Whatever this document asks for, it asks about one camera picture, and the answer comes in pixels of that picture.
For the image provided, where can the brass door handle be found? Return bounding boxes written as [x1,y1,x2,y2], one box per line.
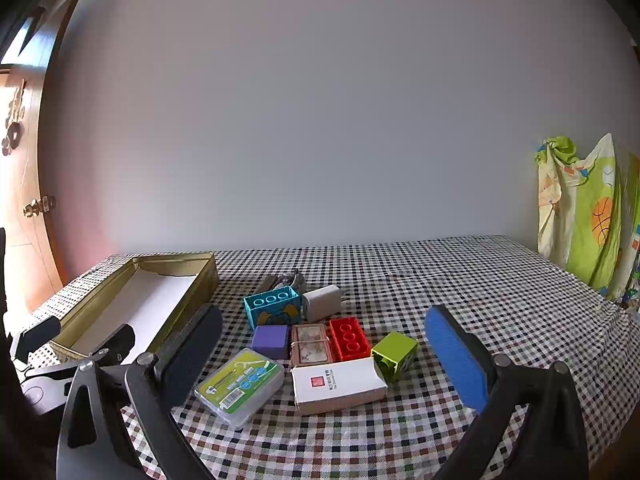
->
[22,195,57,218]

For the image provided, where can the white paper liner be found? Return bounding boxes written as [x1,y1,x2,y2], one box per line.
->
[75,270,198,356]

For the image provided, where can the teal block with holes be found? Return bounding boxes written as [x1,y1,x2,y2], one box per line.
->
[243,286,303,331]

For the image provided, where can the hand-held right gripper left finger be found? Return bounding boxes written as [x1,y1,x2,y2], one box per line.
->
[56,304,224,480]

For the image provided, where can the colourful printed cloth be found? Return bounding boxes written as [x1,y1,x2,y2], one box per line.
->
[534,132,640,306]

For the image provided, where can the red building block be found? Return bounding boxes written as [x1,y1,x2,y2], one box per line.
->
[329,316,373,362]

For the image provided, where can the gold tin box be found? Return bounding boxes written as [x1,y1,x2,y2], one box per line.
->
[47,251,219,368]

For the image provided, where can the clear plastic case green label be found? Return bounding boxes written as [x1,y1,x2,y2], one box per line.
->
[194,347,285,430]

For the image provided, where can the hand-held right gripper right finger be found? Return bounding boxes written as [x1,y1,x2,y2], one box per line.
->
[424,304,590,480]

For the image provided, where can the checkered tablecloth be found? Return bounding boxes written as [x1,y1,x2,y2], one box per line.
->
[20,235,640,480]

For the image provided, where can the door decoration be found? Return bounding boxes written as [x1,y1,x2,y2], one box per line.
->
[0,80,26,156]

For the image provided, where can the green cube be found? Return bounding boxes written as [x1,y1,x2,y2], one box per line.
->
[371,331,420,383]

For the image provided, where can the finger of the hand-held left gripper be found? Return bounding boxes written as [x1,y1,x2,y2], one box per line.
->
[81,323,136,362]
[11,316,62,362]

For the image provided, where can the wooden door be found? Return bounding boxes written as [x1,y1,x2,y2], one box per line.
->
[0,0,83,311]

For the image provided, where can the white charger plug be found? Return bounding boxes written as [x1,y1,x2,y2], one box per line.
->
[301,285,351,323]

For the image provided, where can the grey metal object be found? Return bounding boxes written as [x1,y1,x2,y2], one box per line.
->
[272,270,308,293]

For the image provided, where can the purple block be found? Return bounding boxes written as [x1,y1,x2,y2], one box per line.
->
[251,324,291,360]

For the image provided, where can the copper framed box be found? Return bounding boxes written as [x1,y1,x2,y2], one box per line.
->
[290,322,335,367]

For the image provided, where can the white card box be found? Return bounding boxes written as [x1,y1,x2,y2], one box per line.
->
[291,357,388,416]

